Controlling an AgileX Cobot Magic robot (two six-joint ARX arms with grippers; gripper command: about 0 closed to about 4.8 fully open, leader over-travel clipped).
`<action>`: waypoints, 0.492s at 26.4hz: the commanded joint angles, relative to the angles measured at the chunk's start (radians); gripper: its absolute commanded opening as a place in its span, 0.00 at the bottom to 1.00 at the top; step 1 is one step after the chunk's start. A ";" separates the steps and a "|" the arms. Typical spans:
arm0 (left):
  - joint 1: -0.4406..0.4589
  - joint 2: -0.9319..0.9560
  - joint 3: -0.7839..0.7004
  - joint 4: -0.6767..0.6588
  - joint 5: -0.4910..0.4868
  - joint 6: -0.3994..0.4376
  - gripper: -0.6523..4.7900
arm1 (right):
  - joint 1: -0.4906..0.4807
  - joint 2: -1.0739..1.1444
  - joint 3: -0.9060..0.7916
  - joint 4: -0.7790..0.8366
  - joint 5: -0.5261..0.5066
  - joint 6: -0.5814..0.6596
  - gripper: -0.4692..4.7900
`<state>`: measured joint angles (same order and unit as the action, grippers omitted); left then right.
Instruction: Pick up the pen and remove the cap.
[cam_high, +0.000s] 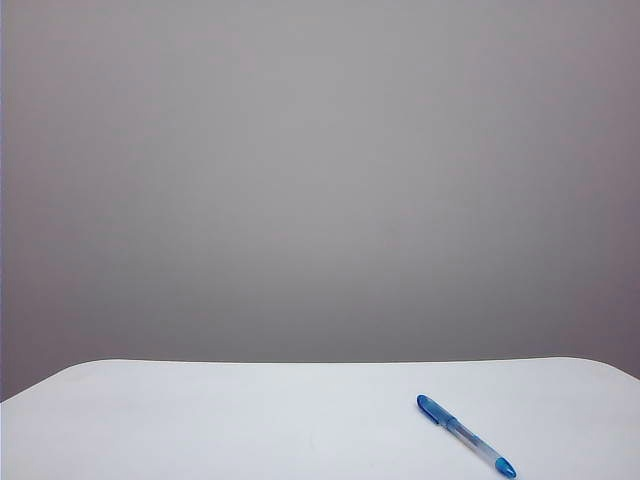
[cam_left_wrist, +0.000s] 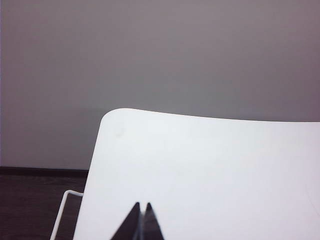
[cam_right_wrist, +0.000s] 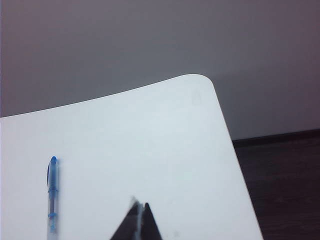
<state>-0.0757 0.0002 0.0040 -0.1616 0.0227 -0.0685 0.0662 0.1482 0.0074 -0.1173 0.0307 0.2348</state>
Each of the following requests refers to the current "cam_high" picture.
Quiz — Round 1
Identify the translucent blue pen cap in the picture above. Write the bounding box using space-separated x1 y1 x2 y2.
415 393 454 427

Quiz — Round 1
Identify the clear blue pen body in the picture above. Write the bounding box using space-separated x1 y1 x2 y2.
438 415 518 479

